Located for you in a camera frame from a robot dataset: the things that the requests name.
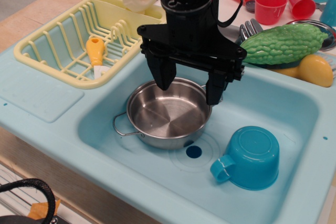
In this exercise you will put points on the blue plastic cup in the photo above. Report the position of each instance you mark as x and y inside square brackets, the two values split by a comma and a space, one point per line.
[251, 159]

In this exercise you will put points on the light blue toy sink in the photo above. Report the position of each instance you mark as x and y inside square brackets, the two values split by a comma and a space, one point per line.
[81, 129]

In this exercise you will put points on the red plastic cup centre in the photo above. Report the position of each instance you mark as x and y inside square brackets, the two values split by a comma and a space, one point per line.
[269, 12]

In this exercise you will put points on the yellow drying rack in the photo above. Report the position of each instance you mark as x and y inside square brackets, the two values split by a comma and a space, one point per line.
[58, 48]

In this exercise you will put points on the red plastic cup right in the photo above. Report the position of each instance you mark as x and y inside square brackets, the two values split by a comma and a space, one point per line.
[302, 9]

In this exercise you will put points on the yellow toy squash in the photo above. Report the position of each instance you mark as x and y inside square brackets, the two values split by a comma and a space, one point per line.
[318, 70]

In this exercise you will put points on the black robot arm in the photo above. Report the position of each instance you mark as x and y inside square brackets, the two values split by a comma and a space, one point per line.
[191, 37]

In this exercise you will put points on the yellow handled toy knife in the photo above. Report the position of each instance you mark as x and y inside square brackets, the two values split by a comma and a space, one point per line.
[95, 50]

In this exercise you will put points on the green bitter gourd toy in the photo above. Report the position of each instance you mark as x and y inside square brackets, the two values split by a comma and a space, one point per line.
[283, 44]

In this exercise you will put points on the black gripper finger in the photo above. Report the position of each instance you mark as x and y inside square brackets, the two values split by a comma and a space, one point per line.
[215, 87]
[162, 69]

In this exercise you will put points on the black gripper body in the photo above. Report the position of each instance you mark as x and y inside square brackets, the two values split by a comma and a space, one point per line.
[192, 37]

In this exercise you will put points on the silver metal plate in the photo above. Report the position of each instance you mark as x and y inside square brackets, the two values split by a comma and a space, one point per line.
[329, 42]

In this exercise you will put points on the blue cup at edge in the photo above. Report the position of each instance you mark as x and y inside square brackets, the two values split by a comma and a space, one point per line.
[328, 15]

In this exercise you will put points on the stainless steel pot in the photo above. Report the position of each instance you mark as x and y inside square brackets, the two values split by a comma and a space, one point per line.
[169, 119]

